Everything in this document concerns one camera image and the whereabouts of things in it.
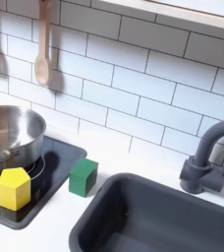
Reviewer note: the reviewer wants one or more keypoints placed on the white wooden shelf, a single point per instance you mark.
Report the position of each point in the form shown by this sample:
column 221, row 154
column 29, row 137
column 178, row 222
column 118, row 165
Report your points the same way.
column 182, row 14

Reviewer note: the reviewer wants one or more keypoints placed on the steel pot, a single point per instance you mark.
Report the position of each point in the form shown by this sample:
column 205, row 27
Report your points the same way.
column 28, row 147

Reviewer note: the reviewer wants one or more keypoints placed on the black stove top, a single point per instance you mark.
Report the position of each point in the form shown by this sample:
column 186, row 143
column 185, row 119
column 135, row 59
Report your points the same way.
column 58, row 164

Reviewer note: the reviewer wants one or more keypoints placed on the yellow hexagonal block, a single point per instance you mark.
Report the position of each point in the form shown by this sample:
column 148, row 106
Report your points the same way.
column 14, row 192

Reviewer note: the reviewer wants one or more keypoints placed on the wooden spoon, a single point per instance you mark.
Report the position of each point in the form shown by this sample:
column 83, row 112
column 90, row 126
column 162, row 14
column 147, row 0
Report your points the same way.
column 42, row 70

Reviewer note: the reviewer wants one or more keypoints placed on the green cube block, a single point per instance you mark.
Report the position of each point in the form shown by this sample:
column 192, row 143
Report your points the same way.
column 81, row 178

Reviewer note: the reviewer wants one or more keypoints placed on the dark grey sink basin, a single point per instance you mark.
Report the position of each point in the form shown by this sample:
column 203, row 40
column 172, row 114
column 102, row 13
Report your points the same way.
column 94, row 210

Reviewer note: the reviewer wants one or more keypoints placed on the dark grey tap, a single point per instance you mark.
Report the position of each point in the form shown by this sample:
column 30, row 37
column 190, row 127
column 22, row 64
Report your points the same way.
column 202, row 174

